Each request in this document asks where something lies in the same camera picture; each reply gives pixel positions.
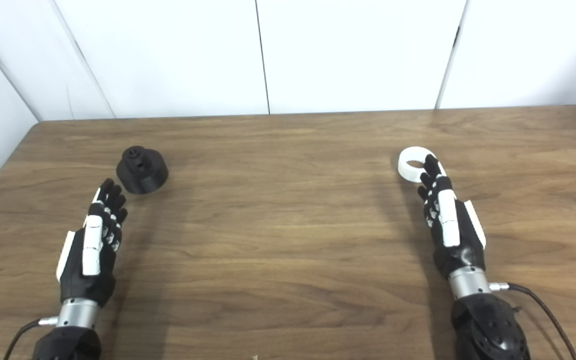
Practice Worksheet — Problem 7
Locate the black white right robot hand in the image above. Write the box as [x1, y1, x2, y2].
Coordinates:
[416, 154, 487, 280]

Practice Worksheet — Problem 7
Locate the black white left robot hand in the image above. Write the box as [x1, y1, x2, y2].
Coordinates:
[56, 178, 129, 307]

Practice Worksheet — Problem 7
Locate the white plastic ring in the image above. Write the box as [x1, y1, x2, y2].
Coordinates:
[398, 146, 447, 183]

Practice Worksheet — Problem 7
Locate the round black plastic part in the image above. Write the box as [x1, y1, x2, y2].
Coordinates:
[116, 145, 170, 195]

